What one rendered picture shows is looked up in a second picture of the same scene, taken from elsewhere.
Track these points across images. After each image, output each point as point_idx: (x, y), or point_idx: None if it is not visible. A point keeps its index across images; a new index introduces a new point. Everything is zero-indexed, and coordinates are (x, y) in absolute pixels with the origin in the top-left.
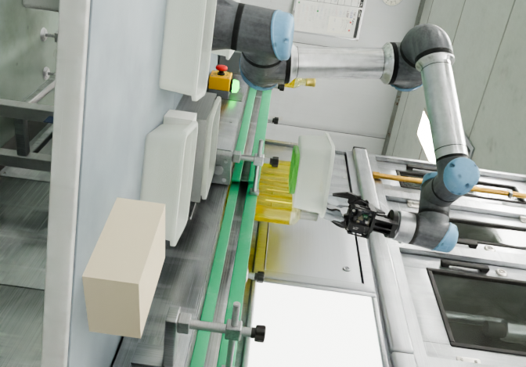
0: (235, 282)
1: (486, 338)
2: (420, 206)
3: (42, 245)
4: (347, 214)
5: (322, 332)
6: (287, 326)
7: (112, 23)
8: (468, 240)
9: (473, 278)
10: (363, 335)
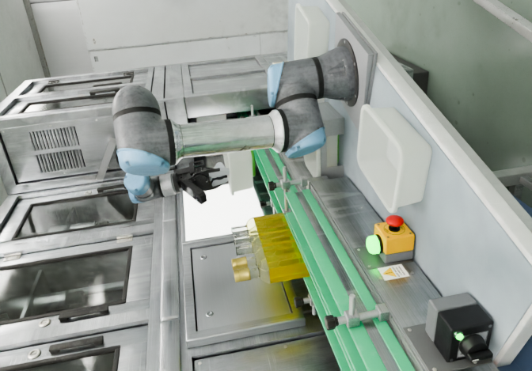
0: (267, 163)
1: (102, 259)
2: (153, 182)
3: None
4: (208, 181)
5: (218, 213)
6: (240, 210)
7: None
8: (58, 346)
9: (81, 307)
10: (193, 218)
